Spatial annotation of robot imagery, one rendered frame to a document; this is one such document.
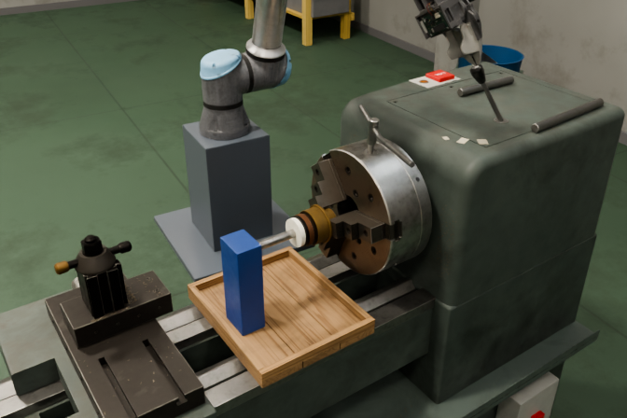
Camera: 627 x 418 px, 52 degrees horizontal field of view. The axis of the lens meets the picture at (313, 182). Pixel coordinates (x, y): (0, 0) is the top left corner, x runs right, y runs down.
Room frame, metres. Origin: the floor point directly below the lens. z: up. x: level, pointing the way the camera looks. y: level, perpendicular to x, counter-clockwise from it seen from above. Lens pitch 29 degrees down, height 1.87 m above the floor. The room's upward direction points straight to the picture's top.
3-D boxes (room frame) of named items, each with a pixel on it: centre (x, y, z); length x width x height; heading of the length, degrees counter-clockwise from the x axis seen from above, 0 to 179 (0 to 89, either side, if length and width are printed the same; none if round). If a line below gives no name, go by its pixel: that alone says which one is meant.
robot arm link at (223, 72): (1.75, 0.26, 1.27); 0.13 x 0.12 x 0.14; 123
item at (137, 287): (1.06, 0.41, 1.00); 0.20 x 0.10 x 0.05; 125
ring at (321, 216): (1.25, 0.00, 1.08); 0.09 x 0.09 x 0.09; 35
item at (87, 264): (1.04, 0.44, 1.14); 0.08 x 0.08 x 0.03
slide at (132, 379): (0.99, 0.40, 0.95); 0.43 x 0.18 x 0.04; 35
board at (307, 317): (1.19, 0.08, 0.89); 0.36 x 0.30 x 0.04; 35
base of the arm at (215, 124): (1.75, 0.26, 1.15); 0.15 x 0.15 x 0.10
